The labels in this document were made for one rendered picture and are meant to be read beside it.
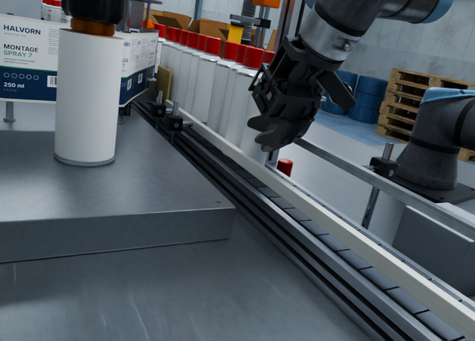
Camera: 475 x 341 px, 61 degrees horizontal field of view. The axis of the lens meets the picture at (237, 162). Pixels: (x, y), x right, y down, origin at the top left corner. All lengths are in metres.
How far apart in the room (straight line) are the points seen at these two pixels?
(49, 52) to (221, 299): 0.55
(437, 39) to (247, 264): 7.43
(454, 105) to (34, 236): 0.87
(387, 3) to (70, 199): 0.45
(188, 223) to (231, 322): 0.16
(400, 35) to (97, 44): 7.71
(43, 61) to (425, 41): 7.42
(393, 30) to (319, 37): 7.72
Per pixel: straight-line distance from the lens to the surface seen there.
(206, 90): 0.89
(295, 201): 0.56
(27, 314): 0.44
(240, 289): 0.49
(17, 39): 0.81
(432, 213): 0.51
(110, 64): 0.61
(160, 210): 0.52
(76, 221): 0.49
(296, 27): 0.91
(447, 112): 1.03
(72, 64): 0.61
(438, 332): 0.44
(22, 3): 5.08
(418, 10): 0.60
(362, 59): 8.47
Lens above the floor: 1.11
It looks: 18 degrees down
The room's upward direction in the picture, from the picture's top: 11 degrees clockwise
